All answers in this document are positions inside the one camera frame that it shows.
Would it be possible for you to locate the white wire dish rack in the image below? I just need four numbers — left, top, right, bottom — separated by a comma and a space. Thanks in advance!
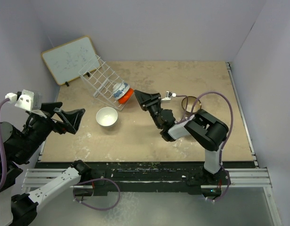
79, 55, 125, 111

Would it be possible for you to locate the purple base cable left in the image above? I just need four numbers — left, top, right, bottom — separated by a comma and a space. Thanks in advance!
73, 178, 121, 211

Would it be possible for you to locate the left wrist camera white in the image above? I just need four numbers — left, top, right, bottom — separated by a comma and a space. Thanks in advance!
5, 89, 42, 112

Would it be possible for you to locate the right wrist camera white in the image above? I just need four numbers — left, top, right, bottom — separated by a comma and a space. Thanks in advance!
161, 91, 177, 102

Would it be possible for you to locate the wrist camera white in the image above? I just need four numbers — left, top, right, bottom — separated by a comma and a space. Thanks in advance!
161, 91, 177, 102
5, 89, 42, 112

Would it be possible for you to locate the brown glazed bowl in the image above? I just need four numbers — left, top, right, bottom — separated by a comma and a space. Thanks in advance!
181, 96, 202, 115

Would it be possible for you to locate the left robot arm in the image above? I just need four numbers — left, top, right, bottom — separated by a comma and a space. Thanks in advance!
0, 102, 91, 226

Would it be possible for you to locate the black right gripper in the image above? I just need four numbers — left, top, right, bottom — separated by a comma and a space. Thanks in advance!
134, 90, 163, 129

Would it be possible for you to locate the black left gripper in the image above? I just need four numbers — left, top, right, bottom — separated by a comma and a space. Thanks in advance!
16, 100, 85, 161

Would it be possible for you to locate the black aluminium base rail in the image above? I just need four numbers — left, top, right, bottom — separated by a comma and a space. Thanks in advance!
22, 161, 273, 196

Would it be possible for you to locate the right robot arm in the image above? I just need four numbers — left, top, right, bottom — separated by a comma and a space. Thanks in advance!
134, 90, 233, 184

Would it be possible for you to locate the blue white patterned bowl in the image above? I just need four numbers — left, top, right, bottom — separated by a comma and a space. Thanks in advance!
112, 81, 130, 100

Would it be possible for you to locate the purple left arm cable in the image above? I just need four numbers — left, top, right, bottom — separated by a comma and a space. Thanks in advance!
0, 98, 11, 196

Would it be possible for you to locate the small whiteboard wooden frame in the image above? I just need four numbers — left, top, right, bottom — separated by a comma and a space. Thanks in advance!
41, 36, 100, 86

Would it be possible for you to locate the orange bowl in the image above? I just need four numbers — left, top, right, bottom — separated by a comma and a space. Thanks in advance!
118, 88, 134, 104

